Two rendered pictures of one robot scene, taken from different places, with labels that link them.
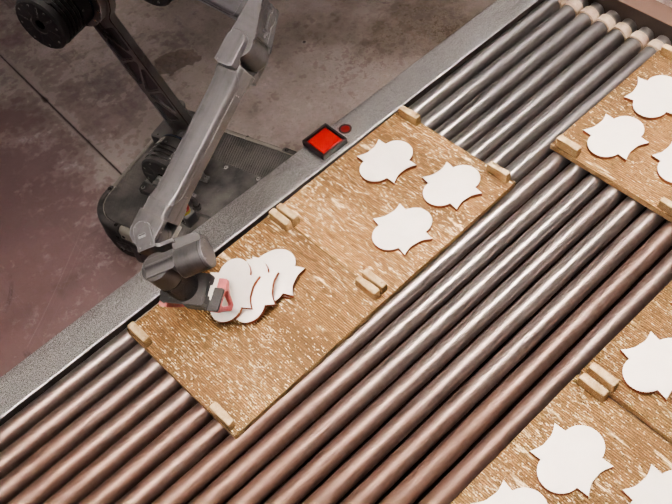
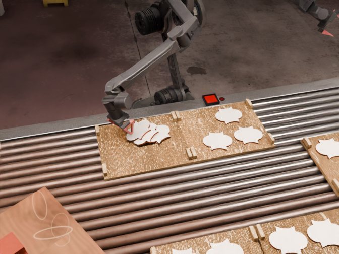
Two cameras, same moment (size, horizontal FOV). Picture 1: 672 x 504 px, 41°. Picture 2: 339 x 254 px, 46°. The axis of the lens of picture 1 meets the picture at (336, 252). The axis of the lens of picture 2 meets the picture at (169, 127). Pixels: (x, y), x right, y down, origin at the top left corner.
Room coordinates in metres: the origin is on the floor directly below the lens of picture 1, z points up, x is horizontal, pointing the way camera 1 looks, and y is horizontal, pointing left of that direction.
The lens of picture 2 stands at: (-0.18, -0.42, 2.31)
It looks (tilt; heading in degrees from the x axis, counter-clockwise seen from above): 43 degrees down; 21
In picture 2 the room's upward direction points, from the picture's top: straight up
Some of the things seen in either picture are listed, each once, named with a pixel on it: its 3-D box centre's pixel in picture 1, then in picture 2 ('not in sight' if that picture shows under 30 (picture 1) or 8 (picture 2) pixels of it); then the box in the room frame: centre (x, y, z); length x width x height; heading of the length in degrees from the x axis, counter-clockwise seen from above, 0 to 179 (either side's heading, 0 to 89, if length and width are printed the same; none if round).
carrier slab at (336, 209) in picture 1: (393, 198); (222, 129); (1.27, -0.15, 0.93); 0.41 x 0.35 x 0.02; 126
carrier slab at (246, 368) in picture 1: (255, 316); (142, 144); (1.03, 0.19, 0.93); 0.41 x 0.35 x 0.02; 126
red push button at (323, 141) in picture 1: (325, 142); (211, 100); (1.48, -0.02, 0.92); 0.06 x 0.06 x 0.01; 35
